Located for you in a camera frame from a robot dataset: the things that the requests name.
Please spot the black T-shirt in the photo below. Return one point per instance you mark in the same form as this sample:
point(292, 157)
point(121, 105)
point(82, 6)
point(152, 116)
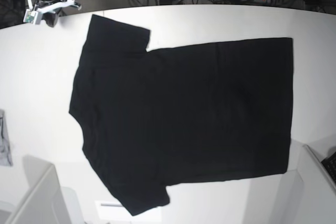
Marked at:
point(200, 113)

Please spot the grey cloth at left edge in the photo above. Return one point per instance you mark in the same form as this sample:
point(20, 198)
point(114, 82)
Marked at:
point(6, 157)

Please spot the white box lower left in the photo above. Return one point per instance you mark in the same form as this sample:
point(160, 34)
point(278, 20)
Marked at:
point(45, 200)

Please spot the white box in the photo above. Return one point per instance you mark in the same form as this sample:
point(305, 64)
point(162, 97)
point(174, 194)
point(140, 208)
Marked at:
point(306, 194)
point(45, 200)

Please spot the white label plate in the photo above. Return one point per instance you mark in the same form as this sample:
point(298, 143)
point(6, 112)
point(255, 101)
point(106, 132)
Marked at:
point(114, 211)

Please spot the white box lower right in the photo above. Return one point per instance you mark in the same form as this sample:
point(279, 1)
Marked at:
point(306, 194)

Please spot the black keyboard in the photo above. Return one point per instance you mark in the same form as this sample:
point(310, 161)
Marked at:
point(329, 165)

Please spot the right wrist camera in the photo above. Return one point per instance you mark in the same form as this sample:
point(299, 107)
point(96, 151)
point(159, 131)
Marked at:
point(32, 16)

